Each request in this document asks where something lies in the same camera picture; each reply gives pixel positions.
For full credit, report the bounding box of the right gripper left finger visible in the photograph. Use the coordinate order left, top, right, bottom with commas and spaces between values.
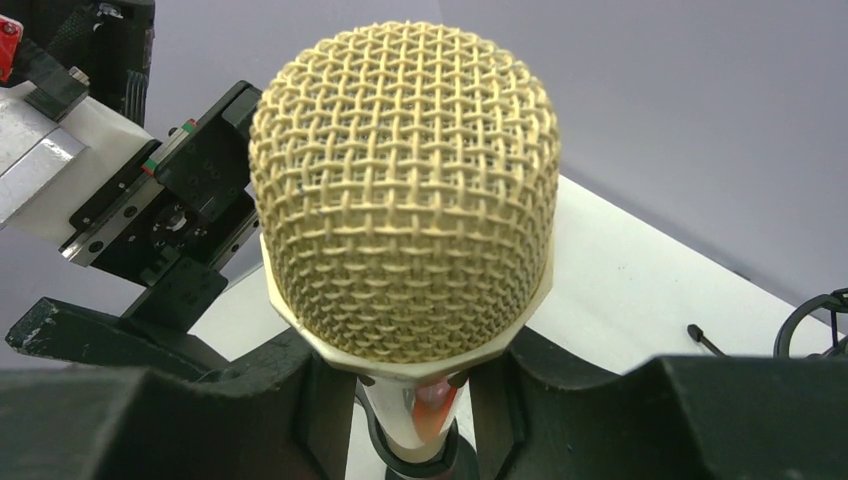
1, 332, 356, 479

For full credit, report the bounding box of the tripod shock mount stand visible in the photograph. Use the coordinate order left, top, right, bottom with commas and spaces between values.
685, 288, 848, 360

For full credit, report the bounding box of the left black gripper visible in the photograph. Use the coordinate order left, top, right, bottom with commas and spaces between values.
5, 81, 260, 381

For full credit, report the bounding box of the clip mic stand round base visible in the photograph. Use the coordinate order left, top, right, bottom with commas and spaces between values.
355, 377, 480, 480

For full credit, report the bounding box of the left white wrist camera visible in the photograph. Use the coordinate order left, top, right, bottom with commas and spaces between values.
1, 82, 153, 246

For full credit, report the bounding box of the cream white microphone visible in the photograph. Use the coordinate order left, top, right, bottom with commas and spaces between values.
248, 19, 563, 465

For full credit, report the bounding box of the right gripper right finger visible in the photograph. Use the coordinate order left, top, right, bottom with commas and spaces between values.
469, 329, 847, 479

